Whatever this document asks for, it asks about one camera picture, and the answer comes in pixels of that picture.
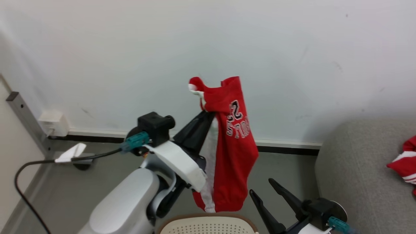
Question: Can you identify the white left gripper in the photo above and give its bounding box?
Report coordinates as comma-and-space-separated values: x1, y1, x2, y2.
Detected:
143, 110, 215, 218

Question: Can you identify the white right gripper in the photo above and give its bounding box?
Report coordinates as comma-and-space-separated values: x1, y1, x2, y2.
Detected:
249, 178, 335, 234

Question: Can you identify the red basketball jersey with lettering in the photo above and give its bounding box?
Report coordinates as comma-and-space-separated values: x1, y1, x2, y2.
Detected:
188, 76, 259, 213

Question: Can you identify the red garment with white stripes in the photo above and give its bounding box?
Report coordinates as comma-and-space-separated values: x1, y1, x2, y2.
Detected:
386, 135, 416, 196

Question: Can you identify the grey fabric sofa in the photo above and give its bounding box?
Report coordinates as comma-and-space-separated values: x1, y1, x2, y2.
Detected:
314, 118, 416, 234

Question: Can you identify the white and black baseboard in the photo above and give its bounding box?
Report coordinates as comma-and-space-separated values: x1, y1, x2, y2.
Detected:
49, 128, 323, 156

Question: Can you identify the white perforated laundry basket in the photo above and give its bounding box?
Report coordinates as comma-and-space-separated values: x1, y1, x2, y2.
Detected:
156, 213, 260, 234

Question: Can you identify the beige cabinet panel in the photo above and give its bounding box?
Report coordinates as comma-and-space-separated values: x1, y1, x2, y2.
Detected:
0, 74, 46, 228

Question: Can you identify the teal left cable connector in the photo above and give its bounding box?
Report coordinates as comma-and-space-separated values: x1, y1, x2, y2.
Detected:
121, 131, 150, 153

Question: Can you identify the teal cable connector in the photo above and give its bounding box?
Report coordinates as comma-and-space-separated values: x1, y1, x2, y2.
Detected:
121, 131, 150, 153
328, 216, 358, 234

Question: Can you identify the teal right cable connector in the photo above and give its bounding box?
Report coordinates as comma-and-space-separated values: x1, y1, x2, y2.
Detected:
328, 216, 358, 234

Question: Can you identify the white cable label tag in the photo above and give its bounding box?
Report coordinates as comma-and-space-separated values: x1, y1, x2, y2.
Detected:
54, 143, 87, 163

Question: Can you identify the white wall socket box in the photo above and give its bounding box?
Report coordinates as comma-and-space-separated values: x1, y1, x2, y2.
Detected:
38, 110, 71, 137

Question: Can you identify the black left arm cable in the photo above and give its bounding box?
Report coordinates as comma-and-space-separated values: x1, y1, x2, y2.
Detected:
14, 148, 124, 234

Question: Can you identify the grey metal frame post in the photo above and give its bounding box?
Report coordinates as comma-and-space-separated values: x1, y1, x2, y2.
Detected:
6, 91, 95, 171

